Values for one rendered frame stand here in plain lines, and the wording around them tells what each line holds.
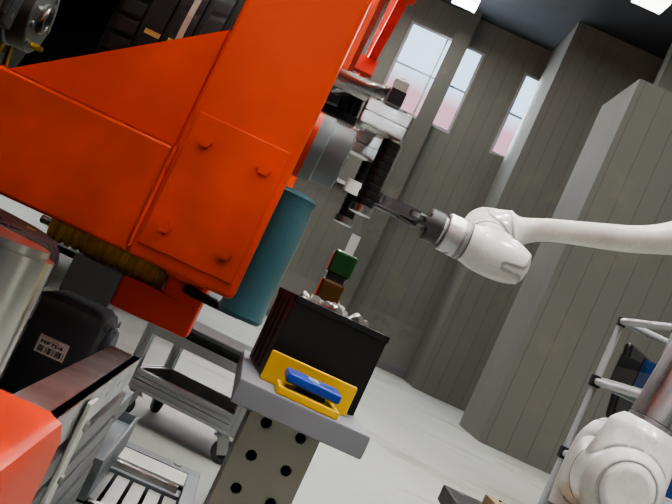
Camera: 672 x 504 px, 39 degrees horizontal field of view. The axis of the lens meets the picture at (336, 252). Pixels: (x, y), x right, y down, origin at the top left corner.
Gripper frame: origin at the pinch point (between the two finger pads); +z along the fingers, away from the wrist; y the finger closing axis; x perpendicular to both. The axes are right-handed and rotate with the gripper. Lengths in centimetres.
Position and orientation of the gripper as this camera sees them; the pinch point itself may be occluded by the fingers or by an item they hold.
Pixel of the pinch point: (358, 191)
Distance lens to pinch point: 209.0
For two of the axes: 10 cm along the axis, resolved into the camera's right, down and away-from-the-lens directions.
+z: -9.0, -4.2, -0.7
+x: 4.2, -9.1, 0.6
